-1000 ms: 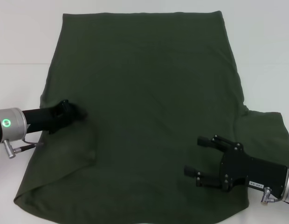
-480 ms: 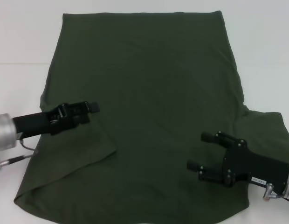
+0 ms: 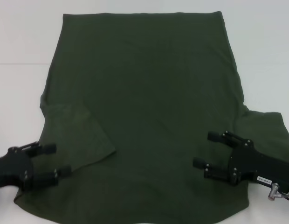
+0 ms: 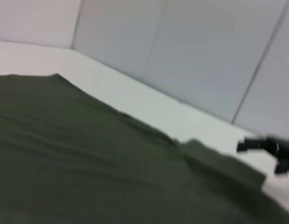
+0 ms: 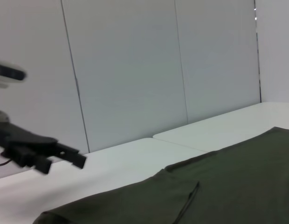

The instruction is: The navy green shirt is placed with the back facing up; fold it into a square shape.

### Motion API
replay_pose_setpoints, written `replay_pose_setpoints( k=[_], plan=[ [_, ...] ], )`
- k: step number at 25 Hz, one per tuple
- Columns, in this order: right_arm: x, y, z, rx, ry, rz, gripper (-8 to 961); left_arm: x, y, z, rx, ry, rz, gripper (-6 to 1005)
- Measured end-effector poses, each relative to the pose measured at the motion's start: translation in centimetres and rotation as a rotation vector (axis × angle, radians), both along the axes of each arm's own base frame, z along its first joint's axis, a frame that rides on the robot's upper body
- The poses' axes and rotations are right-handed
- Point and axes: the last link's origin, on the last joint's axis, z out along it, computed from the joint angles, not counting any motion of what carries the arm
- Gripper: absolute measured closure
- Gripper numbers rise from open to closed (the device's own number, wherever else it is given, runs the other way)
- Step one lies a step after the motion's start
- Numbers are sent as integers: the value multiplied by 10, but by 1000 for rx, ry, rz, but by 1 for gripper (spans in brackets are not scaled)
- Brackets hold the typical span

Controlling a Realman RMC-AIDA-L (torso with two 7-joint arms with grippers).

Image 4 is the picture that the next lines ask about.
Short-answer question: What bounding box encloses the dark green t-shirt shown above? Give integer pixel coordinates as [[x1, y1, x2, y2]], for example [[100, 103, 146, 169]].
[[0, 73, 289, 224]]

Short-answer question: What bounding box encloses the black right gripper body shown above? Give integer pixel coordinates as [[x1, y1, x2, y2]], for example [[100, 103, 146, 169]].
[[266, 135, 289, 173]]

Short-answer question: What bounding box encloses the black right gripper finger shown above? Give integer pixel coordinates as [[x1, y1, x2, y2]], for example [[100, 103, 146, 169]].
[[274, 160, 289, 175], [236, 137, 269, 154]]

